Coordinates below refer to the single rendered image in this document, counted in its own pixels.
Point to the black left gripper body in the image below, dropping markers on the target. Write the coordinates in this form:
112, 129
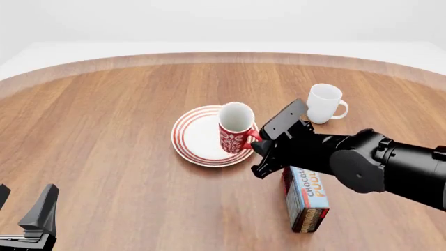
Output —
24, 241

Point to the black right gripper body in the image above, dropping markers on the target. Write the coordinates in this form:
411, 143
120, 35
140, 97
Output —
275, 159

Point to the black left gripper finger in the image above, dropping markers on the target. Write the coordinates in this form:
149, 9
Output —
40, 214
3, 194

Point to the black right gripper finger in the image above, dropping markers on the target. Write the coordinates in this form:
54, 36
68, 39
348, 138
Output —
261, 147

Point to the red patterned mug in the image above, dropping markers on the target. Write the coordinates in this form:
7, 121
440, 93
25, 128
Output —
232, 139

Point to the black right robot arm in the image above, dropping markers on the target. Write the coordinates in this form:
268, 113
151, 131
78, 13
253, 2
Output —
383, 164

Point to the white plate with red rings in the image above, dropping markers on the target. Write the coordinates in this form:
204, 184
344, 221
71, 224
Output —
200, 141

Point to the plain white mug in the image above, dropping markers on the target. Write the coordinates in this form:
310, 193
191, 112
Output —
322, 109

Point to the chocolate pudding box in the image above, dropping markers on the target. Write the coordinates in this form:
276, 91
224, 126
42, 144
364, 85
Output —
308, 198

